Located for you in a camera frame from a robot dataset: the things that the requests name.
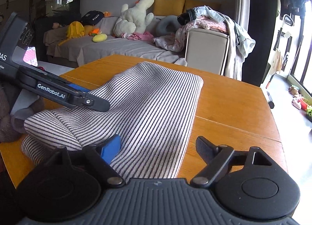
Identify white upright floor cleaner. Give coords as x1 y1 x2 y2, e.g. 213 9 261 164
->
266 69 276 109

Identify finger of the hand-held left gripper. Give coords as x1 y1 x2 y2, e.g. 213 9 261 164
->
36 70 91 93
18 67 111 113

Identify yellow cushion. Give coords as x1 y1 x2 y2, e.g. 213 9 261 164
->
184 0 221 13
153 0 186 17

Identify floral patterned cloth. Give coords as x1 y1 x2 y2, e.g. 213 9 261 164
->
153 24 188 52

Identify pink patterned packet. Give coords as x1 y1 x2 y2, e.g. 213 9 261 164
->
23 47 39 66

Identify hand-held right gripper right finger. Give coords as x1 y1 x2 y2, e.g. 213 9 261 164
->
190 136 273 188

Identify yellow-green plush toy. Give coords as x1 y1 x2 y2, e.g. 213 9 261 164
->
92 34 108 43

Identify hanging beige cloth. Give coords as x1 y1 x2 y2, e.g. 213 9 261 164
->
270 48 283 73

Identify white plush duck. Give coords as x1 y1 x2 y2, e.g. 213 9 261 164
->
113 0 155 38

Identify pile of mixed clothes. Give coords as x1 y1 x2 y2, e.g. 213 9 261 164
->
177 5 256 80

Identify grey neck pillow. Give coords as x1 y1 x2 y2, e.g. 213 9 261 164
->
155 15 182 37

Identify yellow backpack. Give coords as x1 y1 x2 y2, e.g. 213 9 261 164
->
58 21 85 45

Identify sofa with grey cover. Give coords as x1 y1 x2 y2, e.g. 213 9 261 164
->
43 16 188 67

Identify dark curtain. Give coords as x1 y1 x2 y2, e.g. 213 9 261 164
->
249 0 278 86

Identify black cap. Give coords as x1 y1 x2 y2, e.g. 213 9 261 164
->
80 10 106 26

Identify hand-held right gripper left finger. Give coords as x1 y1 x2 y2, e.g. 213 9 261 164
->
50 134 125 188

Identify pink clothes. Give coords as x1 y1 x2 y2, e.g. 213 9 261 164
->
121 31 154 41

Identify beige upholstered chair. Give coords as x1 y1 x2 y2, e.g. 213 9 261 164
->
185 29 231 76

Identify yellow orange duck plush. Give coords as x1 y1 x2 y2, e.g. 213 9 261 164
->
84 25 101 37

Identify black framed window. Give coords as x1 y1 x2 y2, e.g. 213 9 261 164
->
288 1 312 99

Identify striped knit garment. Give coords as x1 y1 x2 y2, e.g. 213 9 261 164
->
21 61 204 182

